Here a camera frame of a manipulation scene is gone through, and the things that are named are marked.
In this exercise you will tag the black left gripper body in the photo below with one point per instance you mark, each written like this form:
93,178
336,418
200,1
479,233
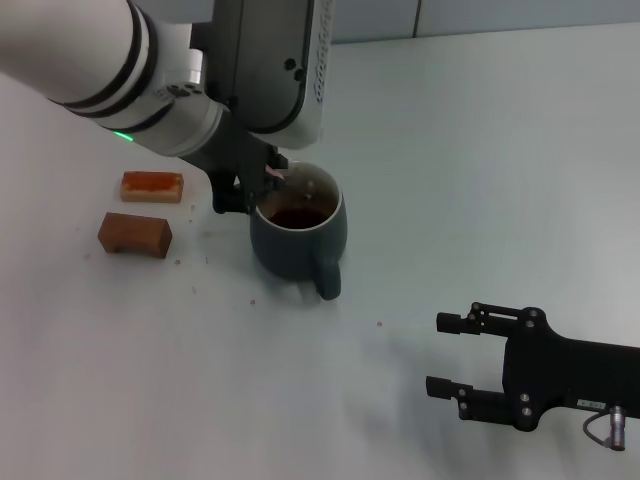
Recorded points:
235,150

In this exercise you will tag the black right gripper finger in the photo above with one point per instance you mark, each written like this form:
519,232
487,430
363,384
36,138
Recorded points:
485,405
452,322

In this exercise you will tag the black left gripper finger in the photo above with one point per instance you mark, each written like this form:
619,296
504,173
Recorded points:
279,159
235,192

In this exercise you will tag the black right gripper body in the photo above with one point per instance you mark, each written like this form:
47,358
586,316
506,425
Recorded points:
575,375

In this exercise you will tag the dark grey ceramic cup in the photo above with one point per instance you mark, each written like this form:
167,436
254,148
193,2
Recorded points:
295,250

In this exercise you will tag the flat light stained wooden block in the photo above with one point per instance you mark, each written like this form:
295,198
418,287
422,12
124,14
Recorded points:
150,192

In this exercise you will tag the arched brown wooden block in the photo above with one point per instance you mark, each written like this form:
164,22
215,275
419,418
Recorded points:
135,234

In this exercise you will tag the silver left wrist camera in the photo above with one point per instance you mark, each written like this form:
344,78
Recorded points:
265,60

